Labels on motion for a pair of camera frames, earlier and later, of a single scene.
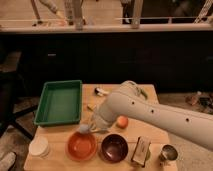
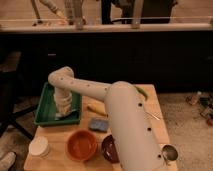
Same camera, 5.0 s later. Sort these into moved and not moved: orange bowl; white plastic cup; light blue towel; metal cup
Moved: light blue towel
Not moved: white plastic cup; orange bowl; metal cup
